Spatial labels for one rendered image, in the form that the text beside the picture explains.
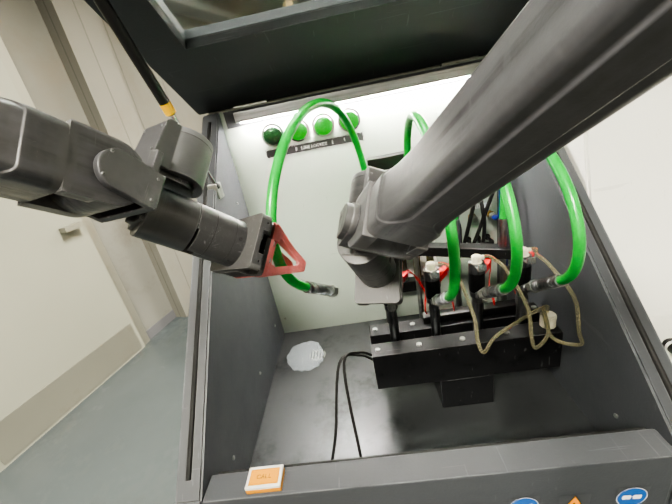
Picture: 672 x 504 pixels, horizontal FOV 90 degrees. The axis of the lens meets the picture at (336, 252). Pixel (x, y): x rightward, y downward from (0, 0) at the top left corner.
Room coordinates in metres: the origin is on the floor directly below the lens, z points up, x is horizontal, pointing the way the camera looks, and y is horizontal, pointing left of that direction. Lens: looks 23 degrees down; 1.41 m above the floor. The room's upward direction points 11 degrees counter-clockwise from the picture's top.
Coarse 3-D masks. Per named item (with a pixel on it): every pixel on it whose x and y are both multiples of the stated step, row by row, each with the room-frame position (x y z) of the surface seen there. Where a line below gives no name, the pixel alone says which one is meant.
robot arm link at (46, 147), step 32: (0, 128) 0.25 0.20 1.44; (32, 128) 0.26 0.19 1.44; (64, 128) 0.28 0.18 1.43; (0, 160) 0.24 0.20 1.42; (32, 160) 0.25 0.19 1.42; (64, 160) 0.27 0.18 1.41; (0, 192) 0.26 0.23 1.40; (32, 192) 0.26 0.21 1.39; (64, 192) 0.26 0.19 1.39; (96, 192) 0.27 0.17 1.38
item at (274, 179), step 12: (300, 108) 0.54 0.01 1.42; (312, 108) 0.55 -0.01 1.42; (336, 108) 0.63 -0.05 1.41; (300, 120) 0.52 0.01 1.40; (348, 120) 0.67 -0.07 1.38; (288, 132) 0.49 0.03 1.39; (348, 132) 0.69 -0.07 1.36; (288, 144) 0.48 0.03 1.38; (360, 144) 0.71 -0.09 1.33; (276, 156) 0.46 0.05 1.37; (360, 156) 0.71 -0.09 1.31; (276, 168) 0.45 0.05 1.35; (276, 180) 0.44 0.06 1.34; (276, 192) 0.43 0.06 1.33; (276, 204) 0.42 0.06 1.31; (276, 216) 0.42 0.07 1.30; (276, 252) 0.40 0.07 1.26; (276, 264) 0.41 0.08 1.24; (288, 276) 0.41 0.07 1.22; (300, 288) 0.43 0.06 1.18
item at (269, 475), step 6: (270, 468) 0.33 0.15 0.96; (276, 468) 0.33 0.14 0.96; (252, 474) 0.33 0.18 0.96; (258, 474) 0.33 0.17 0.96; (264, 474) 0.33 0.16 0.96; (270, 474) 0.32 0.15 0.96; (276, 474) 0.32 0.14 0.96; (252, 480) 0.32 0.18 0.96; (258, 480) 0.32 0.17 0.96; (264, 480) 0.32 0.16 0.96; (270, 480) 0.32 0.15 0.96; (276, 480) 0.31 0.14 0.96; (282, 480) 0.32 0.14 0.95; (246, 492) 0.31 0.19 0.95; (252, 492) 0.31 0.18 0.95; (258, 492) 0.31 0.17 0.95
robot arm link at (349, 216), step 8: (368, 168) 0.42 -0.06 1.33; (376, 168) 0.42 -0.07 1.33; (360, 176) 0.43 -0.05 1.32; (368, 176) 0.41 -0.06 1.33; (376, 176) 0.41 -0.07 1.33; (352, 184) 0.44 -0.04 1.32; (360, 184) 0.43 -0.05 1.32; (352, 192) 0.43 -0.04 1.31; (360, 192) 0.42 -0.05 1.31; (352, 200) 0.42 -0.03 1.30; (344, 208) 0.34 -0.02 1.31; (352, 208) 0.33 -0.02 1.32; (344, 216) 0.33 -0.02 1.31; (352, 216) 0.32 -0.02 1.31; (344, 224) 0.32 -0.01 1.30; (352, 224) 0.32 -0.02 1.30; (344, 232) 0.32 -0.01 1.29; (352, 232) 0.32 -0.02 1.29; (344, 240) 0.34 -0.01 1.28; (352, 248) 0.35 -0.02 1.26
